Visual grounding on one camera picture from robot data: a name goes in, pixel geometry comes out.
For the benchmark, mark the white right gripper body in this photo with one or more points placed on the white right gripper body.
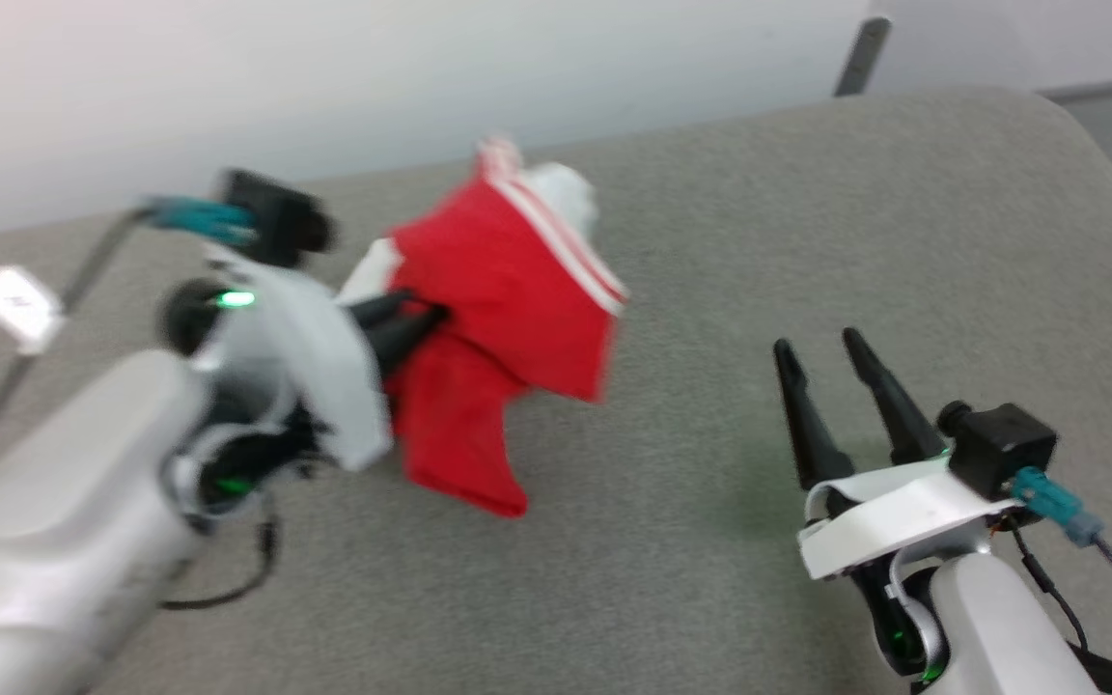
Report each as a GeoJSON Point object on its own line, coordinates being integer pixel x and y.
{"type": "Point", "coordinates": [903, 512]}

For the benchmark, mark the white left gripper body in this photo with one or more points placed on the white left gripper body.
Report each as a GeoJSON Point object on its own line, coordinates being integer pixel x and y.
{"type": "Point", "coordinates": [315, 367]}

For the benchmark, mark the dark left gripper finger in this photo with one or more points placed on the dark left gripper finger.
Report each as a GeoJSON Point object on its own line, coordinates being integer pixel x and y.
{"type": "Point", "coordinates": [377, 309]}
{"type": "Point", "coordinates": [406, 338]}

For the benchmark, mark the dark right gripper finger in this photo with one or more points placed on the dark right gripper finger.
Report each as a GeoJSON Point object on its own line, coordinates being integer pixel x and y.
{"type": "Point", "coordinates": [894, 410]}
{"type": "Point", "coordinates": [812, 425]}

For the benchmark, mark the red and white garment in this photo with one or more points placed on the red and white garment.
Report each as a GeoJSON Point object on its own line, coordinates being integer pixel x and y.
{"type": "Point", "coordinates": [517, 290]}

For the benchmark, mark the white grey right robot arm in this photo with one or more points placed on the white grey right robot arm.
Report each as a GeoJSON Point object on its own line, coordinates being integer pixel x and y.
{"type": "Point", "coordinates": [990, 627]}

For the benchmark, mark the grey fabric sofa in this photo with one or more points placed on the grey fabric sofa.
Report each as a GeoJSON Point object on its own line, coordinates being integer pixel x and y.
{"type": "Point", "coordinates": [710, 241]}

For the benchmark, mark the light grey slanted panel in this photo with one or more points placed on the light grey slanted panel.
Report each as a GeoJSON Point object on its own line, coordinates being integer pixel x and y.
{"type": "Point", "coordinates": [1000, 39]}

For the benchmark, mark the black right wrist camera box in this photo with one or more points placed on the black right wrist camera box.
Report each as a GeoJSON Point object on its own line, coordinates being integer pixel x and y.
{"type": "Point", "coordinates": [1000, 449]}

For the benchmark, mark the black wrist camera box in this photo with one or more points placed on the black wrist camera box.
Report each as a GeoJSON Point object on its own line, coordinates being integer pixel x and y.
{"type": "Point", "coordinates": [276, 222]}
{"type": "Point", "coordinates": [1000, 449]}

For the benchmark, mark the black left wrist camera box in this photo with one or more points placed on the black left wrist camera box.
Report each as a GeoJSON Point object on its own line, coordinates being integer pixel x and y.
{"type": "Point", "coordinates": [276, 222]}

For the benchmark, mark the dark grey metal bracket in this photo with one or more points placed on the dark grey metal bracket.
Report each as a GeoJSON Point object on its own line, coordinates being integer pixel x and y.
{"type": "Point", "coordinates": [860, 58]}

